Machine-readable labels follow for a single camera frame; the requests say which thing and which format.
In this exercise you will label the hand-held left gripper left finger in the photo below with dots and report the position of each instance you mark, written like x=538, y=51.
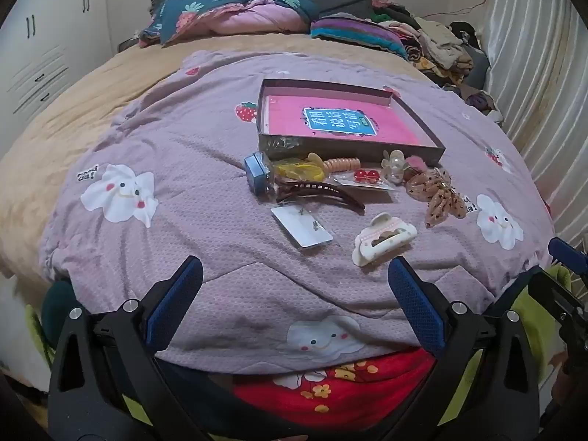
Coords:
x=177, y=298

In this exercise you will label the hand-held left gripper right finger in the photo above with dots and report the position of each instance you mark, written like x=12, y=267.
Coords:
x=415, y=303

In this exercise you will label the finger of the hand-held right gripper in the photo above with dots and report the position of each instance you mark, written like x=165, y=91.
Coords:
x=553, y=296
x=567, y=250

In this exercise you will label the pearl claw hair clip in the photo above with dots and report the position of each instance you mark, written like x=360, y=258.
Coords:
x=394, y=165

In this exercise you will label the brown banana hair clip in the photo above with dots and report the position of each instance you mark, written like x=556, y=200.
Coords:
x=321, y=189

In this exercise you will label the brown cardboard box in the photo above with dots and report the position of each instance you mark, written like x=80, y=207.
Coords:
x=321, y=144

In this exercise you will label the white claw hair clip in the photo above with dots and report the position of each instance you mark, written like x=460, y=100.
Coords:
x=399, y=234

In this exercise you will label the red floral garment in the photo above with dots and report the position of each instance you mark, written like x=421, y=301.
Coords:
x=367, y=395

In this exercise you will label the polka dot bow hair clip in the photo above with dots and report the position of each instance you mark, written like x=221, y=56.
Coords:
x=434, y=193

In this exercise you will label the dark green cloth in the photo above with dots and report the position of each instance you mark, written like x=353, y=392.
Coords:
x=62, y=303

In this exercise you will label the white earring card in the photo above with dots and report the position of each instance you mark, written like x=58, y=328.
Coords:
x=301, y=227

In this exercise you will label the pink fluffy hair clip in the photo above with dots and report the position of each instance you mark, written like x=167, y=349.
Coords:
x=418, y=164

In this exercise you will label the small blue tin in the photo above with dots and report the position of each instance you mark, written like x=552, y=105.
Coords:
x=257, y=172

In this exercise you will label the purple printed blanket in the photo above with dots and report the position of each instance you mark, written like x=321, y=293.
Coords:
x=193, y=147

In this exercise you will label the bag of clothes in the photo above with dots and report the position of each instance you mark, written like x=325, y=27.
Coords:
x=482, y=101

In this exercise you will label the white striped curtain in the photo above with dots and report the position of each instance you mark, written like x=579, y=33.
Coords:
x=537, y=78

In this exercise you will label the yellow hair clip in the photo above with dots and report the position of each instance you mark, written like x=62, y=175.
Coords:
x=298, y=170

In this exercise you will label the grey cushion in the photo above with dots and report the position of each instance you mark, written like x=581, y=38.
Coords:
x=480, y=69

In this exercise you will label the pink book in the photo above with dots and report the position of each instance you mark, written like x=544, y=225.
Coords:
x=285, y=115

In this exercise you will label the pile of clothes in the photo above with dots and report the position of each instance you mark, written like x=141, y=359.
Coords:
x=441, y=46

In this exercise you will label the white wardrobe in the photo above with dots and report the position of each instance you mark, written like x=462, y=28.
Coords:
x=50, y=55

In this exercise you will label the striped pillow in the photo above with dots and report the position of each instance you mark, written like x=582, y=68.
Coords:
x=358, y=34

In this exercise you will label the blue floral quilt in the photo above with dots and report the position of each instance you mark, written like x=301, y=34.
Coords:
x=248, y=20

